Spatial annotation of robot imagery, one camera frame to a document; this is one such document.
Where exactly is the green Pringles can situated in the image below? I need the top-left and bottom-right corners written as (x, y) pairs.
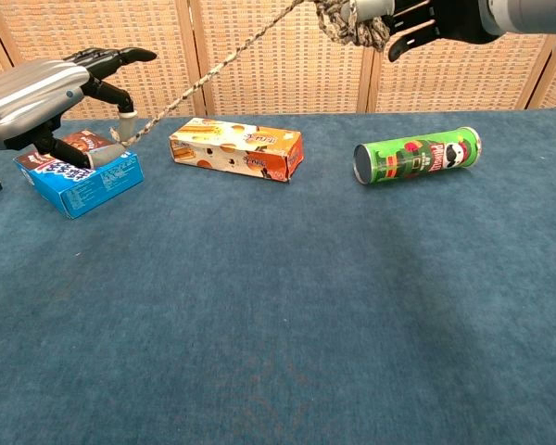
top-left (352, 125), bottom-right (483, 188)

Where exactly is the blue felt table cover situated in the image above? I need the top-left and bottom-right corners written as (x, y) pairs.
top-left (0, 107), bottom-right (556, 445)

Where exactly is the orange cake box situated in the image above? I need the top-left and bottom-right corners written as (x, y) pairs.
top-left (168, 116), bottom-right (305, 184)

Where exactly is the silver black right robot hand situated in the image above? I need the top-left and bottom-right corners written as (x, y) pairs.
top-left (351, 0), bottom-right (498, 64)

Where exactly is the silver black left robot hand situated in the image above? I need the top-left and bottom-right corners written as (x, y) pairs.
top-left (0, 47), bottom-right (158, 171)

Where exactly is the speckled beige braided rope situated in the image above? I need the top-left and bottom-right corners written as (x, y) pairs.
top-left (108, 0), bottom-right (393, 147)

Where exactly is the blue cookie box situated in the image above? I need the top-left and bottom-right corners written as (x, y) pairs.
top-left (12, 129), bottom-right (145, 221)

